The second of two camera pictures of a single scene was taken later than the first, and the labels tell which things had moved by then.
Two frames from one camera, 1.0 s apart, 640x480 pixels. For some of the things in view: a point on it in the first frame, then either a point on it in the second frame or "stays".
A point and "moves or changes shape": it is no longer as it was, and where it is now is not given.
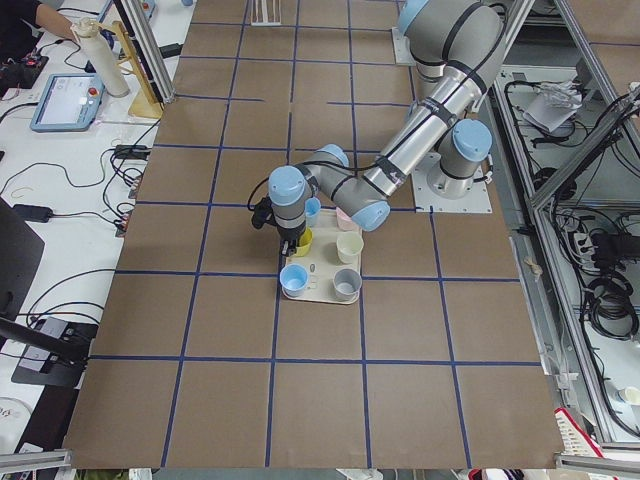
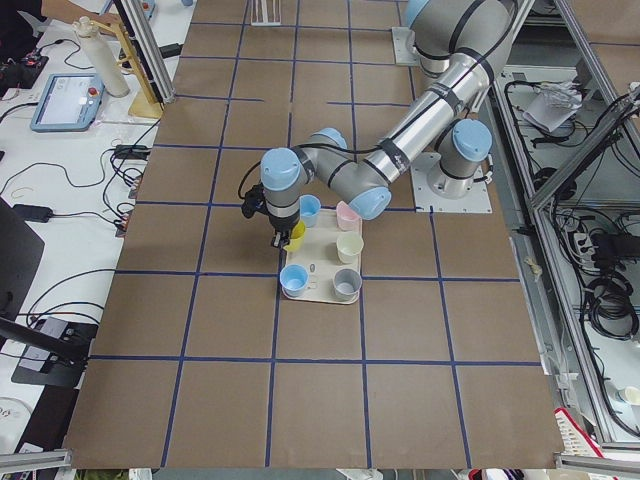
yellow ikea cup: (304, 242) moves or changes shape
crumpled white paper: (554, 104) stays
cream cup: (349, 246) stays
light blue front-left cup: (293, 278) stays
